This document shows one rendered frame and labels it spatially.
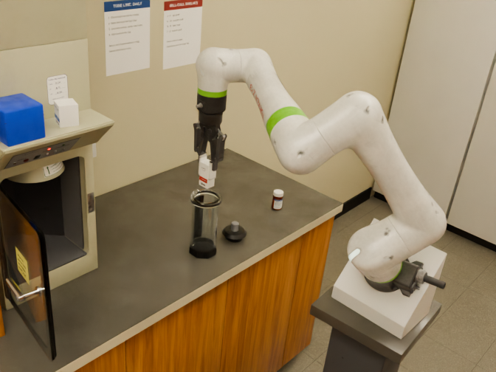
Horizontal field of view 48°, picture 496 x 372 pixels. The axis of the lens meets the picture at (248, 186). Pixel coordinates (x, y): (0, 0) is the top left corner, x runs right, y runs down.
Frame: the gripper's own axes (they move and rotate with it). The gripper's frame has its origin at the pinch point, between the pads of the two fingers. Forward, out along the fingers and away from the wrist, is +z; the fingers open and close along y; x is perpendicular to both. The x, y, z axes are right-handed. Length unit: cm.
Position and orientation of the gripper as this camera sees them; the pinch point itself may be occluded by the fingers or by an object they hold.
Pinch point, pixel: (207, 167)
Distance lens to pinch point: 187.3
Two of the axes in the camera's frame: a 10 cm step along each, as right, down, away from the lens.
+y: 7.3, 3.8, -5.7
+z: -0.9, 8.8, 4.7
